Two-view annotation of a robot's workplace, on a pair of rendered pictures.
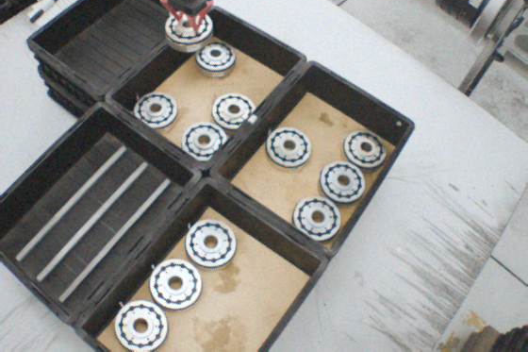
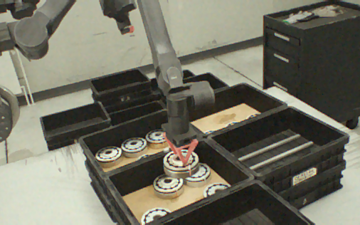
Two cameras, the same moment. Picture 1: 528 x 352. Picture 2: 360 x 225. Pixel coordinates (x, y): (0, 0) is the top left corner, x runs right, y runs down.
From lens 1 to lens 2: 1.71 m
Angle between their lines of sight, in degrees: 85
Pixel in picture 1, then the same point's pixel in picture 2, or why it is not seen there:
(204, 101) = (182, 201)
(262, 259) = not seen: hidden behind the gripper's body
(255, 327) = (208, 119)
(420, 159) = (62, 185)
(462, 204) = (64, 162)
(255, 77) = (136, 208)
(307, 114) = not seen: hidden behind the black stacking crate
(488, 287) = not seen: outside the picture
